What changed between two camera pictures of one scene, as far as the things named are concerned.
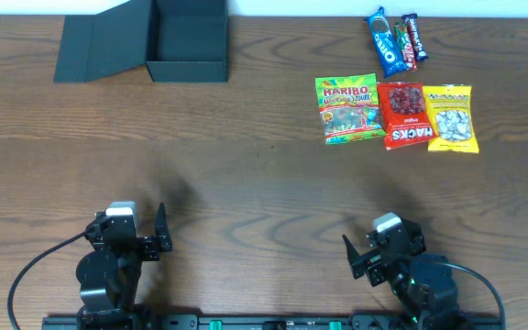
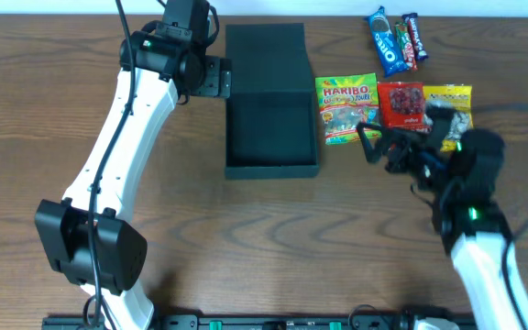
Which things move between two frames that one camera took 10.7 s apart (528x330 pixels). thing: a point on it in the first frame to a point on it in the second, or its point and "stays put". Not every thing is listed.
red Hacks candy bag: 404,114 stays put
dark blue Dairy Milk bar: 412,20 stays put
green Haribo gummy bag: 349,107 stays put
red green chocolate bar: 404,38 stays put
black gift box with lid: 174,40 to 271,112
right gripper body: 369,261 to 401,153
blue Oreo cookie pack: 390,59 stays put
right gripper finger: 353,253 to 372,154
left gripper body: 141,245 to 218,76
